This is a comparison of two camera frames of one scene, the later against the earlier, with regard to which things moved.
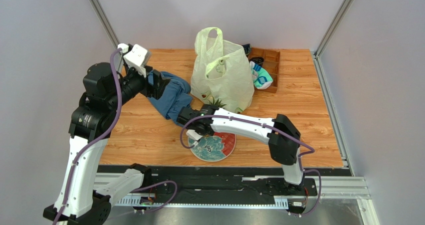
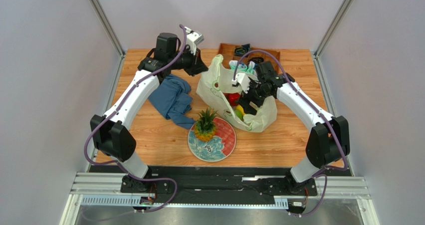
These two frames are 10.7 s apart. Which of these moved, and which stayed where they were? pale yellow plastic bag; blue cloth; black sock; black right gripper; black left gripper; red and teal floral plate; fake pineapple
Moved: pale yellow plastic bag; black right gripper; fake pineapple; black left gripper
Stayed: red and teal floral plate; black sock; blue cloth
